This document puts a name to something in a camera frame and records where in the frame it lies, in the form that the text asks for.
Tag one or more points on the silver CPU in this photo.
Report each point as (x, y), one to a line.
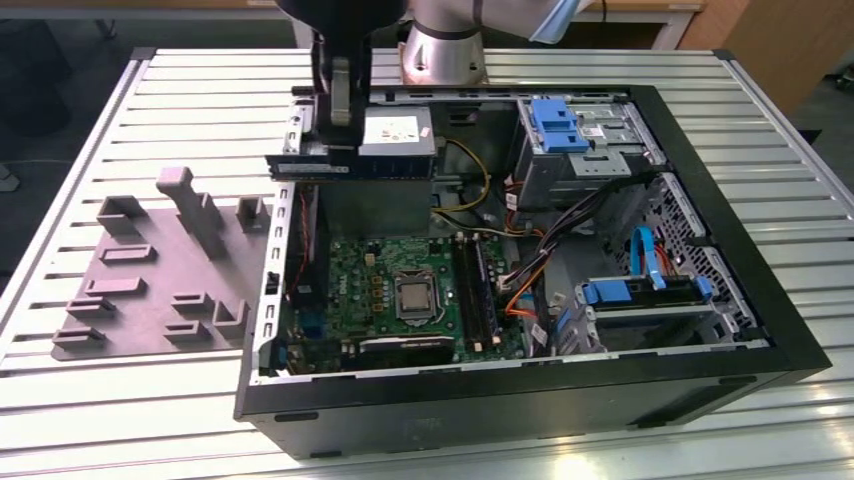
(416, 296)

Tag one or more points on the wooden cabinet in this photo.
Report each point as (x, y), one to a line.
(767, 50)

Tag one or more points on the black graphics card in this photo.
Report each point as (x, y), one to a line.
(400, 352)

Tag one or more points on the green motherboard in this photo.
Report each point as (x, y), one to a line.
(353, 260)

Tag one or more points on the blue drive latch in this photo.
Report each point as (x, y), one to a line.
(560, 125)

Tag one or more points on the black PC case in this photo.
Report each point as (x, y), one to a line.
(467, 415)

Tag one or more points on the hard disk in blue carrier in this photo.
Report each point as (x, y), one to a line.
(607, 292)

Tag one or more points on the black RAM slot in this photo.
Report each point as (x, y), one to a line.
(463, 290)

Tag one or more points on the grey power supply unit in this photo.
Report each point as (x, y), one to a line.
(373, 205)

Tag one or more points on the blue board connector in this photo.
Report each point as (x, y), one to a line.
(312, 325)

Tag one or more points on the grey metal disk bay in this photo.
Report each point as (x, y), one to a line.
(654, 309)

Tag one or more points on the grey parts rack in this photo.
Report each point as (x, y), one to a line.
(167, 280)

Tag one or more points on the white framed wooden desk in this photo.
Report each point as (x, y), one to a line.
(640, 6)

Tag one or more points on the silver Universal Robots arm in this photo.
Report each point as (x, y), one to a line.
(440, 50)

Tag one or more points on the grey metal drive cage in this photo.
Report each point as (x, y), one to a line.
(614, 167)

